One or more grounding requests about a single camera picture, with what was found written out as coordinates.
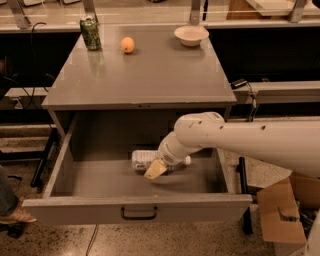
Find black drawer handle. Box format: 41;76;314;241
120;207;158;221

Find person's shoe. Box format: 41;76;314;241
0;200;36;224

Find black table leg right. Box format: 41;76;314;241
237;157;253;235

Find black cable right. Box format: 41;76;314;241
244;83;259;123

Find grey open drawer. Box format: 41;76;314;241
24;110;252;225

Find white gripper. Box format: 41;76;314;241
144;132;191;180

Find black table leg left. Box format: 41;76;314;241
30;128;58;188

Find black power adapter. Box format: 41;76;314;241
231;79;247;90

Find clear plastic water bottle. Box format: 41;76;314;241
131;150;192;171

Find black cable left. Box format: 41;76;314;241
0;21;56;131

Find cardboard box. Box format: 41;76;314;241
257;173;320;256

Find person's trouser leg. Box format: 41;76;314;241
0;165;18;217

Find white bowl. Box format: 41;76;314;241
174;25;209;47

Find black cable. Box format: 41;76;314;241
244;83;259;123
0;21;56;131

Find green soda can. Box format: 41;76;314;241
79;16;101;50

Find orange fruit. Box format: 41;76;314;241
121;37;135;54

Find grey cabinet counter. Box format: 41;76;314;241
42;24;236;134

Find black table leg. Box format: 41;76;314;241
30;128;58;188
237;157;253;235

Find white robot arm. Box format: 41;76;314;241
145;112;320;256

